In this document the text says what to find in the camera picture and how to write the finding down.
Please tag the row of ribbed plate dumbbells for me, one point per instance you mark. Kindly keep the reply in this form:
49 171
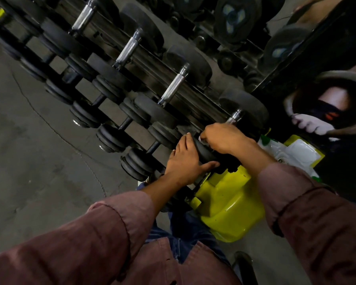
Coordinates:
136 166

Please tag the white green wet wipes packet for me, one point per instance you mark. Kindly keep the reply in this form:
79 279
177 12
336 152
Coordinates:
299 154

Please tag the person's blue jeans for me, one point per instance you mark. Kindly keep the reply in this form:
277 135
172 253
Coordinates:
187 234

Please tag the person's right forearm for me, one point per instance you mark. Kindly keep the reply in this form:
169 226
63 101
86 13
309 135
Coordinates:
314 219

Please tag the person's right hand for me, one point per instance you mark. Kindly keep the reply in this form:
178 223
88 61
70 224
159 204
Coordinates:
225 139

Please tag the person's left hand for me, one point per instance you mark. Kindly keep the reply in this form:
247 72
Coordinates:
185 166

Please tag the black curved metal bar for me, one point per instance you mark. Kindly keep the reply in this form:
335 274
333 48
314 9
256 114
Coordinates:
246 268

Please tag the person's left forearm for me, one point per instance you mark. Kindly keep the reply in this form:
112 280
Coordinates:
92 240

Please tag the gymnast wall poster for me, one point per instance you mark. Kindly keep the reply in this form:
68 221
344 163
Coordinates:
329 100

